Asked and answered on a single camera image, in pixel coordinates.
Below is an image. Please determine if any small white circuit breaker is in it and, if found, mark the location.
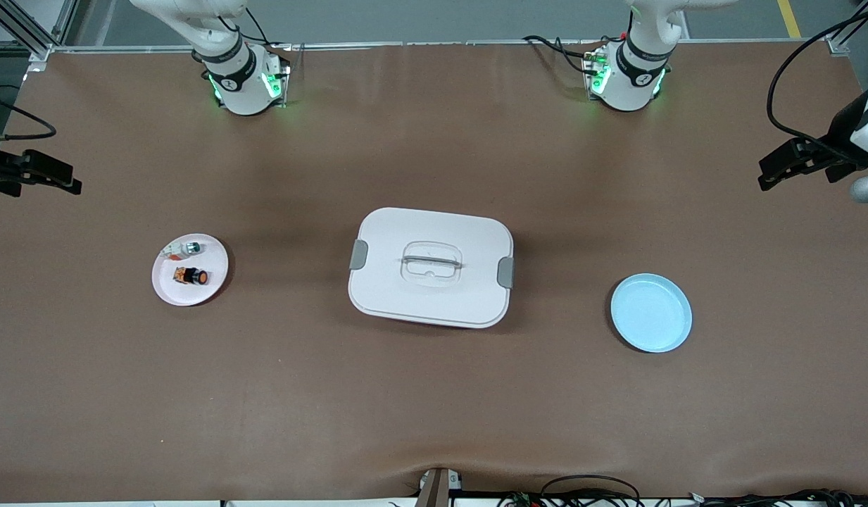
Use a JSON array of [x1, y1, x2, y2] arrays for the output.
[[162, 239, 204, 260]]

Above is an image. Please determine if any white round plate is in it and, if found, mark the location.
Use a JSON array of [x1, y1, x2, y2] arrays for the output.
[[151, 233, 230, 307]]

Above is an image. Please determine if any light blue round plate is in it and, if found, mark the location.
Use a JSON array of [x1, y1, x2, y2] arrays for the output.
[[610, 273, 693, 353]]

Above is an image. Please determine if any white lidded storage box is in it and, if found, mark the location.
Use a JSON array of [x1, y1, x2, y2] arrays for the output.
[[348, 207, 515, 330]]

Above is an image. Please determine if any brown table mat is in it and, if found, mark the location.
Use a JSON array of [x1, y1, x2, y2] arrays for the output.
[[0, 41, 868, 502]]

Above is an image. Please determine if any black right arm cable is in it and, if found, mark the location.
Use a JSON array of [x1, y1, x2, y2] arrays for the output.
[[0, 85, 58, 142]]

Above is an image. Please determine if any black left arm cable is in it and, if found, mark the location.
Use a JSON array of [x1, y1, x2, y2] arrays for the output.
[[766, 3, 868, 153]]

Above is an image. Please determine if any aluminium frame profile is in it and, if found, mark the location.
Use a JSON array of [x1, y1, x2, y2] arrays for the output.
[[0, 0, 79, 65], [825, 0, 868, 57]]

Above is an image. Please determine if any black cable at arm base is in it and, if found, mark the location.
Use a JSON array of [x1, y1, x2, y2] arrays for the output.
[[523, 35, 605, 75], [219, 6, 270, 47]]

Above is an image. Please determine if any black cable bundle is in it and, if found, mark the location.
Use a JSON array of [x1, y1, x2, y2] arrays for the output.
[[497, 475, 868, 507]]

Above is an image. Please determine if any metal camera bracket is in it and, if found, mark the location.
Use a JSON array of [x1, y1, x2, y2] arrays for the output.
[[415, 468, 464, 507]]

